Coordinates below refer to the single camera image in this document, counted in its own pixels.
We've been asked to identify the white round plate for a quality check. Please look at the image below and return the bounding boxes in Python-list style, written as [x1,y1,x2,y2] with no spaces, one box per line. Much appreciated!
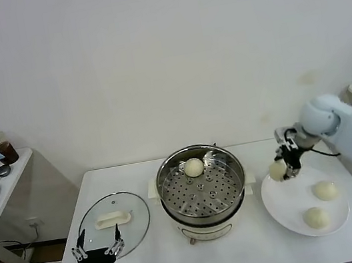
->
[257,157,352,246]

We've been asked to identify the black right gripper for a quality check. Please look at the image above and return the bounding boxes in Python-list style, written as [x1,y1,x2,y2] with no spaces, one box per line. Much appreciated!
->
[273,142,307,184]

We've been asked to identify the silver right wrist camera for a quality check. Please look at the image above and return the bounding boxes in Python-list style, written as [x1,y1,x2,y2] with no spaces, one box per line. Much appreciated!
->
[272,125,298,152]

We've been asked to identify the glass lid with cream handle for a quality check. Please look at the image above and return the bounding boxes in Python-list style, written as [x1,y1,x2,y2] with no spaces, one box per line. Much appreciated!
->
[72,186,158,263]

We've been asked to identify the cream electric cooking pot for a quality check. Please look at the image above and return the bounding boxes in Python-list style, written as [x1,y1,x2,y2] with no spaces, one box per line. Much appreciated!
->
[145,161,266,252]

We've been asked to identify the plastic iced coffee cup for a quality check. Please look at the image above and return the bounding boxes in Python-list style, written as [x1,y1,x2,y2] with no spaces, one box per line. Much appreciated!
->
[0,128,22,167]

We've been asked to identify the stainless steel steamer basket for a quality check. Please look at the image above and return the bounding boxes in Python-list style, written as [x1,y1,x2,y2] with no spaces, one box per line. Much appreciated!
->
[151,138,253,226]

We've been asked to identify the white steamed baozi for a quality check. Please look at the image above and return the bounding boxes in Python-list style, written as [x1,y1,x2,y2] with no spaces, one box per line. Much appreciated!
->
[267,159,288,183]
[301,204,334,230]
[182,156,206,180]
[311,178,340,203]

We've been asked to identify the white wall power outlet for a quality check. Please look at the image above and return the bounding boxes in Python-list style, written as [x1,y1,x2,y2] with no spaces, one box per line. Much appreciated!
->
[27,215,46,231]

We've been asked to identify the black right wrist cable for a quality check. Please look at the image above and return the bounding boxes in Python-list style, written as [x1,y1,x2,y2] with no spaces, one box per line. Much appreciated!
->
[310,143,341,160]

